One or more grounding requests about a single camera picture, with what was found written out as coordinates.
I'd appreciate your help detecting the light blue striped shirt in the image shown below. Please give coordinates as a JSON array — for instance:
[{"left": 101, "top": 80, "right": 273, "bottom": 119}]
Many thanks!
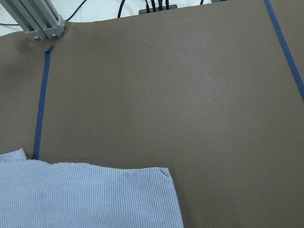
[{"left": 0, "top": 149, "right": 183, "bottom": 228}]

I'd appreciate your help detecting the aluminium frame post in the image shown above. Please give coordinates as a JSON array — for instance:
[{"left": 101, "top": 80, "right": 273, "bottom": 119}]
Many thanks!
[{"left": 0, "top": 0, "right": 65, "bottom": 41}]

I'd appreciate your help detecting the black usb hub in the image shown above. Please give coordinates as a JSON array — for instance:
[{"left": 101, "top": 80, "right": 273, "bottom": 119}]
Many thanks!
[{"left": 139, "top": 4, "right": 178, "bottom": 15}]

